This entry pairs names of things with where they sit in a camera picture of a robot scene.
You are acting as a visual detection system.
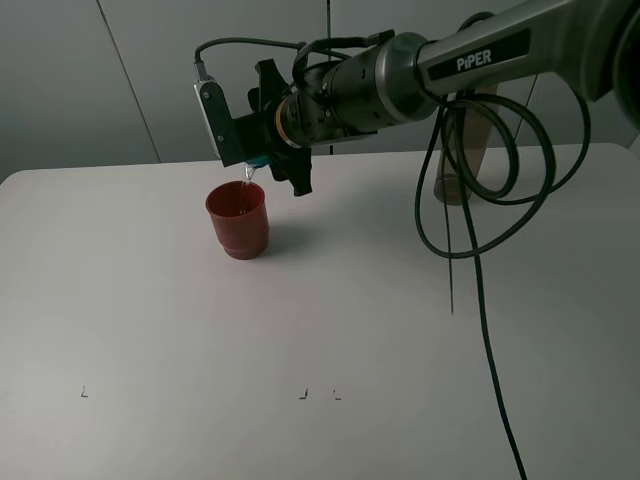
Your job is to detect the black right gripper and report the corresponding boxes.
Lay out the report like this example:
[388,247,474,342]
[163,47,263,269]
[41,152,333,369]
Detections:
[222,59,313,196]

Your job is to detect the teal translucent plastic cup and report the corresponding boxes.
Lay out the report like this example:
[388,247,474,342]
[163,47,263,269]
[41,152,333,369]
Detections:
[246,155,271,169]

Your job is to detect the smoky translucent water bottle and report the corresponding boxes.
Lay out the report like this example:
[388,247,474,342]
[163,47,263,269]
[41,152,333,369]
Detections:
[433,109,493,205]

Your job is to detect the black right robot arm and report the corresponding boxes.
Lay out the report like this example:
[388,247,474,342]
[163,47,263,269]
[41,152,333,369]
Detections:
[199,1,639,196]

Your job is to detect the red plastic cup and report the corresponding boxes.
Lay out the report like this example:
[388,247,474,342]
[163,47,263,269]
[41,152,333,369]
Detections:
[205,180,269,260]

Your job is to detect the black camera cable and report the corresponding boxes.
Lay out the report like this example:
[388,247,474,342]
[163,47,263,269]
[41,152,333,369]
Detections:
[192,29,594,480]

